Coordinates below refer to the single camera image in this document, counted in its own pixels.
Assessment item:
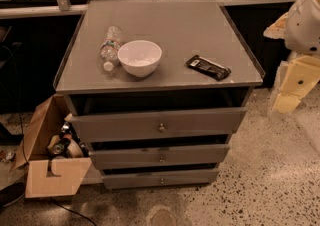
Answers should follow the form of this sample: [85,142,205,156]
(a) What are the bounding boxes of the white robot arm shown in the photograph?
[263,0,320,114]

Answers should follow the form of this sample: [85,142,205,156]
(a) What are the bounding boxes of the grey drawer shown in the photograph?
[102,168,218,190]
[89,144,230,170]
[69,107,247,143]

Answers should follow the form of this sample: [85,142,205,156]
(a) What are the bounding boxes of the white bowl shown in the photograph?
[118,40,162,77]

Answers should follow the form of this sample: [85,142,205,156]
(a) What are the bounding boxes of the grey top drawer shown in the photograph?
[69,107,247,143]

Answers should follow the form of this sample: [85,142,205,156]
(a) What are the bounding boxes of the black snack packet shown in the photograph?
[186,55,231,81]

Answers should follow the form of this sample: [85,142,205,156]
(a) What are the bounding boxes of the cans in box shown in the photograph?
[46,122,88,158]

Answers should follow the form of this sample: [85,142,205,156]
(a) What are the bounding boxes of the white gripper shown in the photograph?
[273,55,320,114]

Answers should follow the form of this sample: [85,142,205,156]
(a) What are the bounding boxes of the grey drawer cabinet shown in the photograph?
[54,0,264,177]

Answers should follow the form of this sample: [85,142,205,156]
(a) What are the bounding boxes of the grey bottom drawer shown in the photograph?
[102,168,218,190]

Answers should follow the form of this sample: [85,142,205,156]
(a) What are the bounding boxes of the grey middle drawer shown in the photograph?
[89,144,230,170]

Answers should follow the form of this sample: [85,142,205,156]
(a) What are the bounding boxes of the clear plastic water bottle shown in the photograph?
[100,26,122,72]

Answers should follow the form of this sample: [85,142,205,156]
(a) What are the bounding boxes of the black floor cable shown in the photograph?
[49,197,98,226]

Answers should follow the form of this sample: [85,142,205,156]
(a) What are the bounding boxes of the cardboard box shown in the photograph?
[11,95,91,198]

